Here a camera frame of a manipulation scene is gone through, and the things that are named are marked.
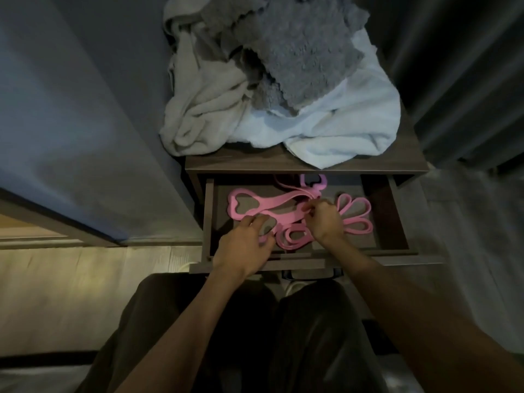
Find dark trousers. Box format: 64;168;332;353
76;273;389;393

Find brown wooden frame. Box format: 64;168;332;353
0;187;123;251

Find dark wooden nightstand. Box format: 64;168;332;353
184;100;430;189

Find person's right forearm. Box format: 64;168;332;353
323;237;524;393

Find dark wooden drawer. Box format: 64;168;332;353
189;174;448;275

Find person's right hand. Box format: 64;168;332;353
302;199;349;248

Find dark curtain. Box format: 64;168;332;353
354;0;524;173

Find beige towel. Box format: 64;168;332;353
159;0;263;157

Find white towel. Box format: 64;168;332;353
227;28;401;170

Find lilac band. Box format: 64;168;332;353
300;174;327;197

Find pink heart-ended resistance band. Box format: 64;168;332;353
227;187;324;250

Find grey fluffy towel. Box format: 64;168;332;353
201;0;371;117

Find person's left forearm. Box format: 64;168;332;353
115;264;250;393

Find black drawer handle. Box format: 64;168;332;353
282;268;344;281

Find white rounded object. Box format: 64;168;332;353
170;260;202;275
282;280;317;299

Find person's left hand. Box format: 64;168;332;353
212;215;277;279

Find pink flower-shaped looped band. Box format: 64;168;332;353
336;193;374;236

